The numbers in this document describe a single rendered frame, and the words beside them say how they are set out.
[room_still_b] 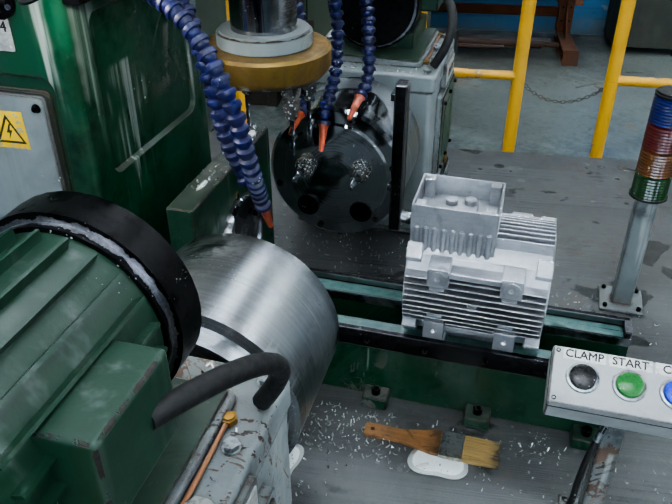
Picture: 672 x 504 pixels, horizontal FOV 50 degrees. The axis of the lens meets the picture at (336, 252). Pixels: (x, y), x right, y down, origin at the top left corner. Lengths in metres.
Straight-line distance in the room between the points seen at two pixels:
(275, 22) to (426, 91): 0.54
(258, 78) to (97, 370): 0.54
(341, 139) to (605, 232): 0.69
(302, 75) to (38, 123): 0.34
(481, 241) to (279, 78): 0.35
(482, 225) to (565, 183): 0.90
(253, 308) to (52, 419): 0.37
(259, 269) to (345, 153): 0.49
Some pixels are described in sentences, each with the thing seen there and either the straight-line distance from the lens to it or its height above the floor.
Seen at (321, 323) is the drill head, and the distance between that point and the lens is 0.87.
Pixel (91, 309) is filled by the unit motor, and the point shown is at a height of 1.34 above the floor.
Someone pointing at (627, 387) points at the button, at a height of 1.07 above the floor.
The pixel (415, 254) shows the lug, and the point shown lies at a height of 1.08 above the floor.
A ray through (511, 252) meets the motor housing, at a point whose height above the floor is 1.08.
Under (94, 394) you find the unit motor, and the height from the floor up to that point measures 1.31.
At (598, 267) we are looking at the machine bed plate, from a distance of 1.57.
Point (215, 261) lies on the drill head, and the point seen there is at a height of 1.16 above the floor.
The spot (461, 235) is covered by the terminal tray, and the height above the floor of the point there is 1.11.
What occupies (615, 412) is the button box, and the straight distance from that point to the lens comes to 0.87.
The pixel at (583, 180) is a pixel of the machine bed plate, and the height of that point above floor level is 0.80.
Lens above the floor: 1.63
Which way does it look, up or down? 33 degrees down
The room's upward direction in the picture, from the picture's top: straight up
